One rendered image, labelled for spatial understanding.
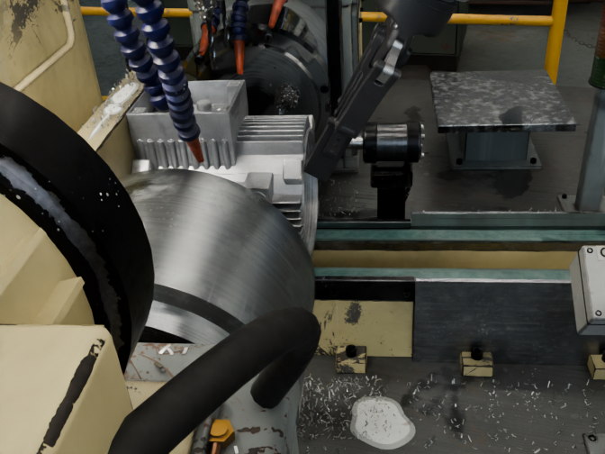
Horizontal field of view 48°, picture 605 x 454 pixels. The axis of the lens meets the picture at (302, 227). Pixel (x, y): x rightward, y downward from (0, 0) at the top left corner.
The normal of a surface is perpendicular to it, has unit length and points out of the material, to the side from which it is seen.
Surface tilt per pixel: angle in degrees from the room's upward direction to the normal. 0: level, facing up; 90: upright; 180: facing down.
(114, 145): 90
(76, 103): 90
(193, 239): 21
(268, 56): 90
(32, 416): 0
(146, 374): 0
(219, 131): 90
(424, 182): 0
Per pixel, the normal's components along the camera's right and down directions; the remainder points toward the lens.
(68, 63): 0.99, 0.00
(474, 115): -0.06, -0.84
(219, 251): 0.47, -0.71
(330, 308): -0.10, 0.55
